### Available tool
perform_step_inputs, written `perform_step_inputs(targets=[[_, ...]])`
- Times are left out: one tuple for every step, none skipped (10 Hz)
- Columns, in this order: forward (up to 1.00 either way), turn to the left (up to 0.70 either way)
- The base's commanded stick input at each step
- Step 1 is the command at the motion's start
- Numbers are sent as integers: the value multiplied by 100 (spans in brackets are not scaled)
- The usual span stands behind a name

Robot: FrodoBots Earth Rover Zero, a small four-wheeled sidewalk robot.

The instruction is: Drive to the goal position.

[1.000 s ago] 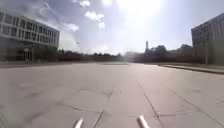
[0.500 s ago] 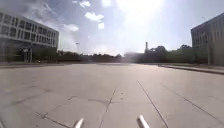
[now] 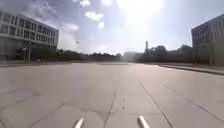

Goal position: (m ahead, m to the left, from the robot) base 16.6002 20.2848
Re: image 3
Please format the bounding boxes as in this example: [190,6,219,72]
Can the row of dark trees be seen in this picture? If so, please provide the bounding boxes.
[29,44,194,64]

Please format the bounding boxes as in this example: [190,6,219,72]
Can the grey concrete slab pavement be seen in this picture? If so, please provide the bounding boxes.
[0,61,224,128]

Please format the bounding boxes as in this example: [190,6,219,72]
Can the distant tower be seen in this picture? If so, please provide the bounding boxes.
[144,40,150,54]

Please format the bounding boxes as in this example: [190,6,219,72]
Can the robot's own part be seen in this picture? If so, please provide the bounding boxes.
[73,117,85,128]
[138,115,151,128]

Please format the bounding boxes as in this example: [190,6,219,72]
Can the raised kerb strip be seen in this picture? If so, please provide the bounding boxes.
[158,63,224,76]

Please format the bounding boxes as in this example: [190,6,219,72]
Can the large grey office building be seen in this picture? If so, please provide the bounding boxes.
[0,10,60,62]

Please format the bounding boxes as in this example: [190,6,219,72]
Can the grey building with window grid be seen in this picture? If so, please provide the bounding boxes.
[190,13,224,66]

